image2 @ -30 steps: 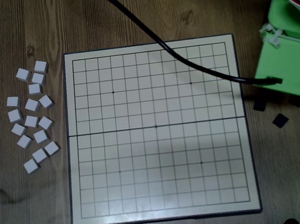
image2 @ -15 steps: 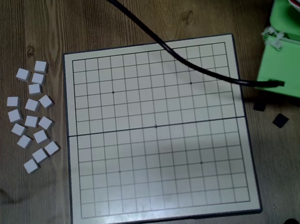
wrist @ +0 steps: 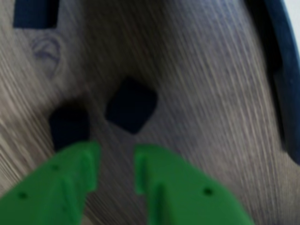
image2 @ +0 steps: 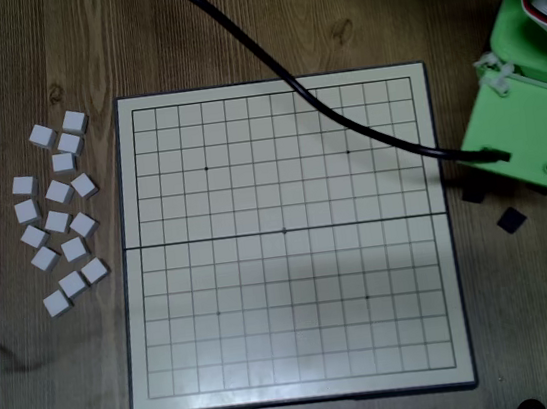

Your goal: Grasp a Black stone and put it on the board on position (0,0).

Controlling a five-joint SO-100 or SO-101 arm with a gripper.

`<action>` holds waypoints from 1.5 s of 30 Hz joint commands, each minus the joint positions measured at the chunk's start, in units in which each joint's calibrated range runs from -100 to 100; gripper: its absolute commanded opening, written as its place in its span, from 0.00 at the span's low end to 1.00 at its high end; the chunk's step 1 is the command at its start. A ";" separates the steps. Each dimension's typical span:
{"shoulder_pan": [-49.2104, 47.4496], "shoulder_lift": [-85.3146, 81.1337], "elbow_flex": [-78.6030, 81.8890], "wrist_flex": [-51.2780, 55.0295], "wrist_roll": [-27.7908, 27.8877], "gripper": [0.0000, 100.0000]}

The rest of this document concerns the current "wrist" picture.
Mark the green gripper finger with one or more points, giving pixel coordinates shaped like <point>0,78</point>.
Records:
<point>187,194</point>
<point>47,192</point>

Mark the black cube stone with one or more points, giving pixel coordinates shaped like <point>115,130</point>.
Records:
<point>69,124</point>
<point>131,105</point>
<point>35,14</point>

